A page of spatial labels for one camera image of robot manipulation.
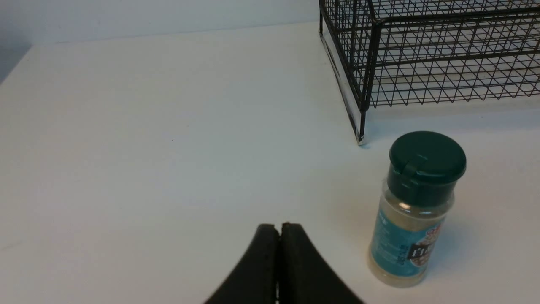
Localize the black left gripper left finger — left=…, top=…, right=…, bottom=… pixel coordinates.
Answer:
left=206, top=224, right=280, bottom=304

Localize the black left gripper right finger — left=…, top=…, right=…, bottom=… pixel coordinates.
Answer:
left=278, top=223, right=363, bottom=304

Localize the green-capped seasoning bottle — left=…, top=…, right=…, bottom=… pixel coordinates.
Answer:
left=367, top=131, right=467, bottom=288

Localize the black wire mesh shelf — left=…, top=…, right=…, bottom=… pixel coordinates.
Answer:
left=318, top=0, right=540, bottom=146

